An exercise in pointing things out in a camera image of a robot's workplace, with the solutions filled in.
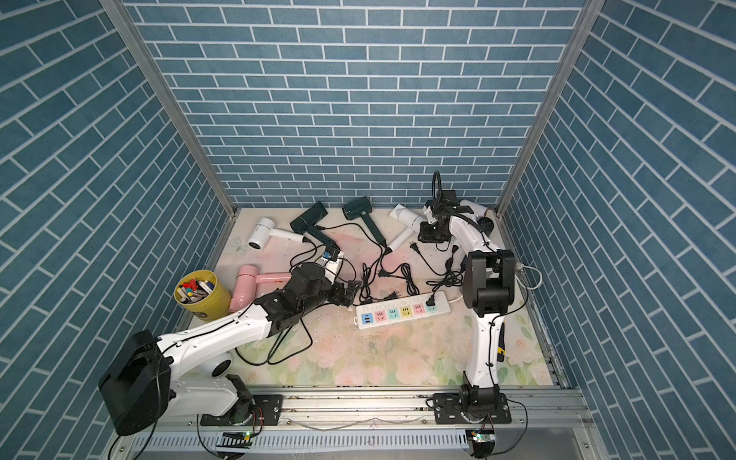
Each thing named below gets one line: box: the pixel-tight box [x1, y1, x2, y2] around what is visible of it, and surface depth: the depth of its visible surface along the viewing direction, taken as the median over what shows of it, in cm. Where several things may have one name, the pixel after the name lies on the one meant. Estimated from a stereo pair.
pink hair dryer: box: [230, 264, 293, 313], surface depth 96 cm
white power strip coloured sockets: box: [353, 291, 452, 331], surface depth 91 cm
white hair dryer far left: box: [247, 217, 305, 251], surface depth 110 cm
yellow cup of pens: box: [173, 269, 232, 322], surface depth 84 cm
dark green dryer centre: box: [342, 196, 388, 248], surface depth 118 cm
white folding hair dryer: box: [388, 203, 427, 253], surface depth 117 cm
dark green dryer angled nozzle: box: [289, 200, 341, 251], surface depth 114 cm
